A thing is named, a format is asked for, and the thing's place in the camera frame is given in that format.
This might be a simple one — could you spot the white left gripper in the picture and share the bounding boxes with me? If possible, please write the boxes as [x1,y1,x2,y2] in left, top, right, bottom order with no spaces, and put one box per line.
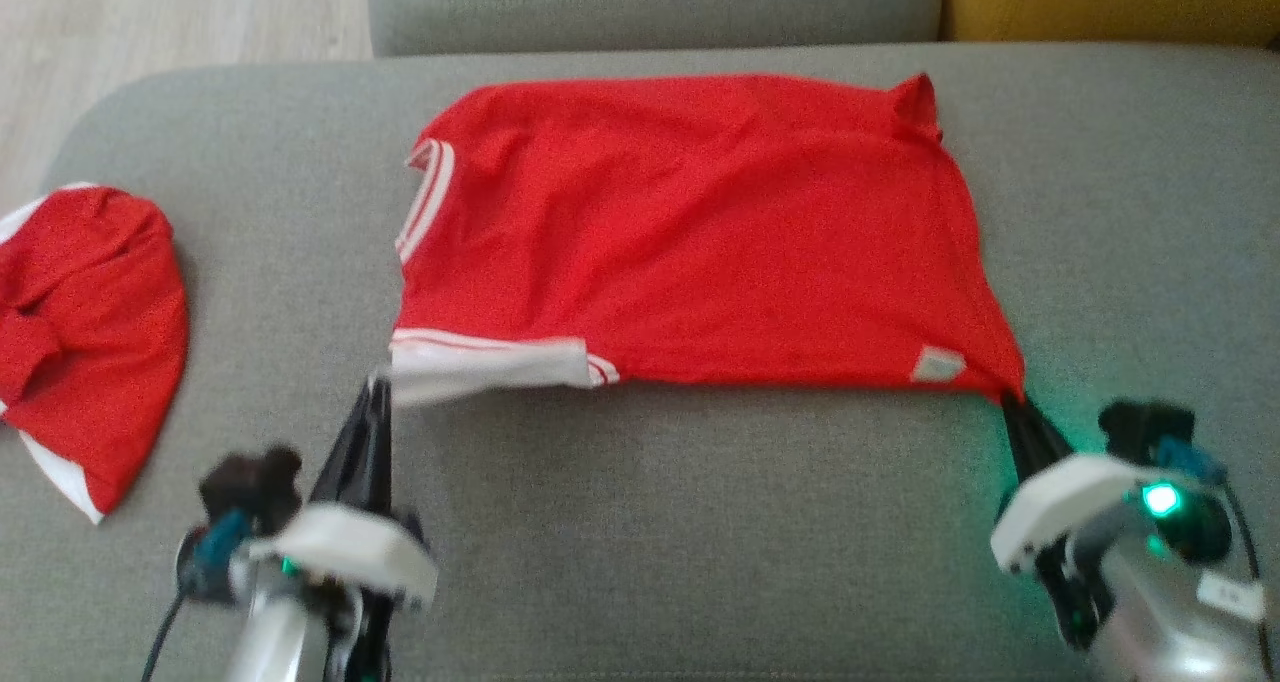
[248,374,439,682]

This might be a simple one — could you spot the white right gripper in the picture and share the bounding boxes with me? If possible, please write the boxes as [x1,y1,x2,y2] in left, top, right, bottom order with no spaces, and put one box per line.
[988,392,1153,655]

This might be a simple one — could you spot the red shorts with white stripe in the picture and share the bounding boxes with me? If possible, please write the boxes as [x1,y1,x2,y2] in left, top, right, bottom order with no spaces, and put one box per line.
[0,182,191,525]

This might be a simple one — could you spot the red jersey with white trim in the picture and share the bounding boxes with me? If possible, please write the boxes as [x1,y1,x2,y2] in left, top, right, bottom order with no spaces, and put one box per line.
[388,70,1028,408]

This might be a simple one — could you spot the grey sofa ottoman seat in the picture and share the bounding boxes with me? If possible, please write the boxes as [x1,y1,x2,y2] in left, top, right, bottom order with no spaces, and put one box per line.
[0,42,1280,682]

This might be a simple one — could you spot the yellow sofa back cushion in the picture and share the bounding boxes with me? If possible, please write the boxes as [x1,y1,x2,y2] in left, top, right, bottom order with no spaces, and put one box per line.
[942,0,1280,49]

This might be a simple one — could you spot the grey sofa seat cushion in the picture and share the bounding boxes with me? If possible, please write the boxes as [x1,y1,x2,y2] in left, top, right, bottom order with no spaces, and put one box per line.
[368,0,944,59]

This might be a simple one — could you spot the blue right cable connector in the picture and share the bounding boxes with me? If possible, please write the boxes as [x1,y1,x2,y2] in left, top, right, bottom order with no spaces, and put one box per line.
[1153,436,1229,487]

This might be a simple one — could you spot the blue cable connector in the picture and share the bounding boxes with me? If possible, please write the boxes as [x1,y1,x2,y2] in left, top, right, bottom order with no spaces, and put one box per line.
[193,508,253,581]
[1153,436,1229,487]

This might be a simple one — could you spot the blue left cable connector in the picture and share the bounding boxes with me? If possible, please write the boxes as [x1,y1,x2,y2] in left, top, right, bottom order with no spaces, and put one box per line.
[193,508,253,581]

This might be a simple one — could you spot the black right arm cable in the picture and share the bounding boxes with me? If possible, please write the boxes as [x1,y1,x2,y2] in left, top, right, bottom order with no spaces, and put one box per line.
[1220,480,1279,682]

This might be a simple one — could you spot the white right cable tag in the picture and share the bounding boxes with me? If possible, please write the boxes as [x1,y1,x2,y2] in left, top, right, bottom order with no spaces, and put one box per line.
[1197,573,1267,622]

